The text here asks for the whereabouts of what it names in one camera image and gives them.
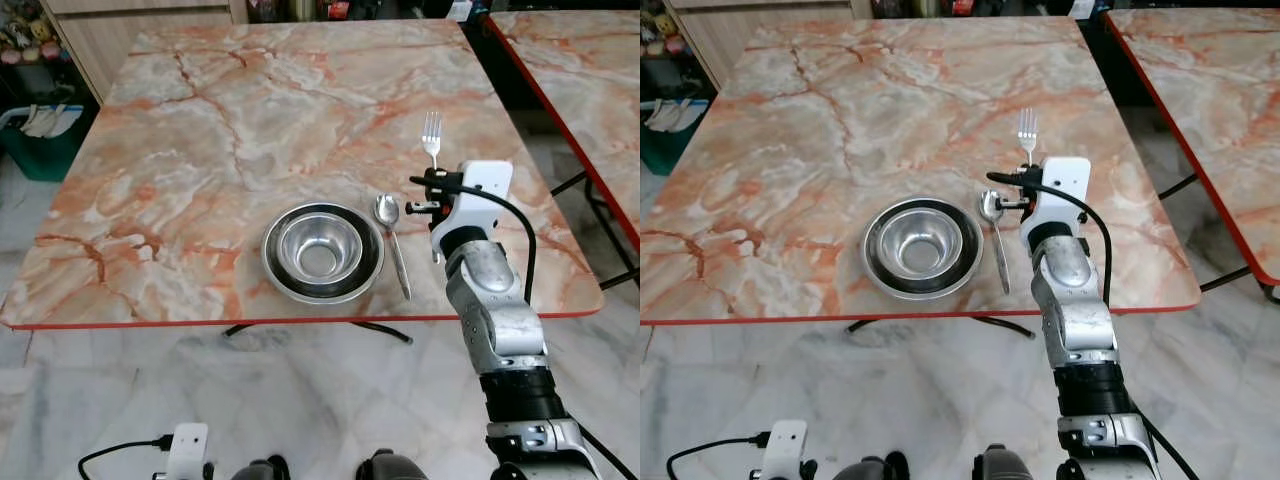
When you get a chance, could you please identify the green plastic bin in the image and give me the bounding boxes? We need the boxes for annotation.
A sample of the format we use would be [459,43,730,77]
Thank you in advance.
[640,95,713,176]
[0,100,96,183]

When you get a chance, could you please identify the cluttered dark shelf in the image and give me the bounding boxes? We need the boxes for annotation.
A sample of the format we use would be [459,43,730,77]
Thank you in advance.
[868,0,1111,21]
[248,0,491,23]

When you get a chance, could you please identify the pile of stuffed toys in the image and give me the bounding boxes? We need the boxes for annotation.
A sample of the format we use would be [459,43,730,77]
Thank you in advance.
[0,0,66,66]
[640,5,686,56]

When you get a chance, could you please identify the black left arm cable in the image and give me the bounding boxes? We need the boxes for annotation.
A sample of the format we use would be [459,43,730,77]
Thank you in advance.
[77,435,173,480]
[665,432,769,480]

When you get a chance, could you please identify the steel fork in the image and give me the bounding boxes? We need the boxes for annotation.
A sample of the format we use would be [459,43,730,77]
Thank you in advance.
[1016,107,1041,167]
[420,111,445,173]

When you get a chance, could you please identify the light wooden cabinet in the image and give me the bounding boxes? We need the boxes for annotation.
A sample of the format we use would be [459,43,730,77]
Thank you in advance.
[665,0,871,91]
[40,0,251,106]

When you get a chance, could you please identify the steel spoon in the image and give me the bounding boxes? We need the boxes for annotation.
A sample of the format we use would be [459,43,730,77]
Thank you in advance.
[978,188,1013,296]
[373,193,413,301]

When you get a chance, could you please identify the white cloth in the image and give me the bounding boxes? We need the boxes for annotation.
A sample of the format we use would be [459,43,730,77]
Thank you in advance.
[18,100,86,139]
[645,95,713,133]

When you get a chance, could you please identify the stainless steel bowl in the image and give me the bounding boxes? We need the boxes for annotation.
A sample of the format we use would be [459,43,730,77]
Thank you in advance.
[873,205,969,276]
[272,210,367,281]

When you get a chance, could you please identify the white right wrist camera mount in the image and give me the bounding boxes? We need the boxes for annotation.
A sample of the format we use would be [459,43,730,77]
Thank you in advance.
[1022,157,1091,236]
[443,160,514,241]

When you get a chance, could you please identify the stainless steel plate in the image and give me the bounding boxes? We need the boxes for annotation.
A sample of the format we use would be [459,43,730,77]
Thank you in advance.
[862,197,985,301]
[261,202,385,305]

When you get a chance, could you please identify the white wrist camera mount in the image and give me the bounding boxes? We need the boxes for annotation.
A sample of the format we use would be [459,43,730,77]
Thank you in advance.
[443,160,514,241]
[1022,157,1091,236]
[165,422,211,480]
[760,420,809,480]

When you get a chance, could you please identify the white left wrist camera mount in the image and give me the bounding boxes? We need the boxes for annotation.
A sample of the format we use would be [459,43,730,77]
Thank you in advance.
[165,422,211,480]
[760,420,809,480]

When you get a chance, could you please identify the orange marble-pattern table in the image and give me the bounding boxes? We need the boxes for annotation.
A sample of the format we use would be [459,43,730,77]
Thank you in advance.
[1105,8,1280,306]
[640,15,1203,339]
[485,10,641,293]
[0,18,607,346]

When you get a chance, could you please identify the black robot body cable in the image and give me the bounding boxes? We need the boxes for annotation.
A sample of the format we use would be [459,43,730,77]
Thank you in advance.
[1140,415,1201,480]
[578,425,639,480]

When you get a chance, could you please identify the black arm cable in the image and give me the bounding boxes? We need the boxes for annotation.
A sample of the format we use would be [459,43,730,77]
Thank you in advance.
[455,180,539,306]
[665,432,769,480]
[77,435,173,480]
[1040,180,1113,301]

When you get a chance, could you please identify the grey black robot right leg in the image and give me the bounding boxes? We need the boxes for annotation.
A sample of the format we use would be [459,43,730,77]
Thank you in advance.
[972,445,1041,480]
[357,449,431,480]

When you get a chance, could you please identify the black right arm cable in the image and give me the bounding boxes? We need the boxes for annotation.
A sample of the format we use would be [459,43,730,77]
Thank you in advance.
[455,180,539,306]
[1040,180,1113,301]

